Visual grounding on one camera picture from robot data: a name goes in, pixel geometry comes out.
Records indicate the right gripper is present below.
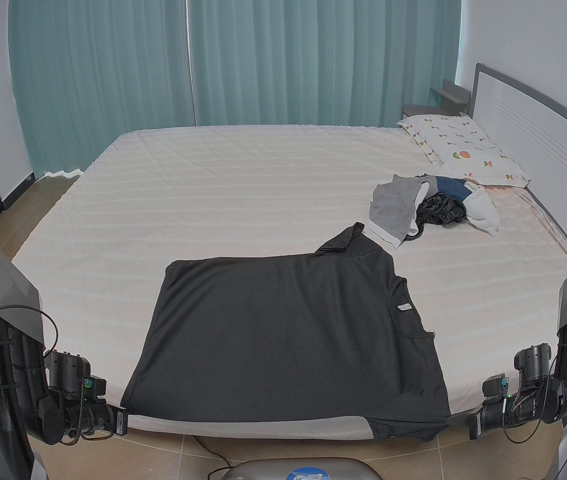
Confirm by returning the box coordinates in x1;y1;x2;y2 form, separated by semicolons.
467;399;509;440

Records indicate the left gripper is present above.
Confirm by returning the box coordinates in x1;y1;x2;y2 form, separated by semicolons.
86;402;128;438

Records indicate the black T-shirt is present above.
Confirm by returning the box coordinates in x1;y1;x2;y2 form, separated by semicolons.
120;222;451;443

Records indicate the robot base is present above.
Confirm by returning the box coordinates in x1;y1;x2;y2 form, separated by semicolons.
214;457;384;480

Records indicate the pile of clothes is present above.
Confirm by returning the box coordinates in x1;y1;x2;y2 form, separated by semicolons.
367;174;501;249

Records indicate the bed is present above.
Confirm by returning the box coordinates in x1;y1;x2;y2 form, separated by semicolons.
10;63;567;441

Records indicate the white printed pillow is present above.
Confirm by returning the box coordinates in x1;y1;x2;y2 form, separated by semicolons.
396;113;531;189

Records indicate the grey bedside table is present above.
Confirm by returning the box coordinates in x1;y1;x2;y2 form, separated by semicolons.
402;79;471;119

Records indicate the blue-green curtain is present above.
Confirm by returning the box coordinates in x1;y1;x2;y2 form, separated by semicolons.
186;0;464;128
9;0;199;179

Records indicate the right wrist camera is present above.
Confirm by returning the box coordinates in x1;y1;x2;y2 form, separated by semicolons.
482;374;509;400

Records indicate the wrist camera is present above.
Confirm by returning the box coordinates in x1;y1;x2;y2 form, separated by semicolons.
482;374;509;400
80;375;108;400

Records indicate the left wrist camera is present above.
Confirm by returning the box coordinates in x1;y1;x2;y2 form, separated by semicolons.
80;375;108;400

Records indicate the black cable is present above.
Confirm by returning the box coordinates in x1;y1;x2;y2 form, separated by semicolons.
0;306;59;384
191;434;237;474
502;408;556;445

